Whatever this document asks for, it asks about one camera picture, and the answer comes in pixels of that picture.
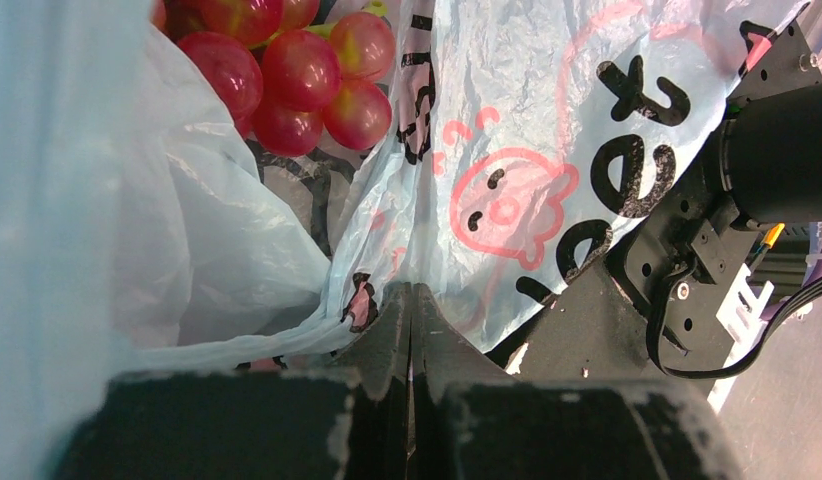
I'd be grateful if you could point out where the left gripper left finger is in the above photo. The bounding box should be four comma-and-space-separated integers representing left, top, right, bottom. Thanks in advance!
332, 283, 411, 479

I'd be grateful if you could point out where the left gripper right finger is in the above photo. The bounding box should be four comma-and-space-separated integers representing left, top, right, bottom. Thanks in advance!
410, 283, 513, 479

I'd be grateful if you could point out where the light blue plastic bag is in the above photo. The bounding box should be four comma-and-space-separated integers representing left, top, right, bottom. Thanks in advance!
0, 0, 813, 480

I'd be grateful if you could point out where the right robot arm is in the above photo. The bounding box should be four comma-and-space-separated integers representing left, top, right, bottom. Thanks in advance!
719, 83, 822, 230

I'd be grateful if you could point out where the red fake grape bunch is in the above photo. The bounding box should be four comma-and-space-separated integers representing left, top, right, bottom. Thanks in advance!
150, 0, 396, 157

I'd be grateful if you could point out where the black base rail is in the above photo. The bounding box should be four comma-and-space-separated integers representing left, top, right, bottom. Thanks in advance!
483, 6, 822, 415

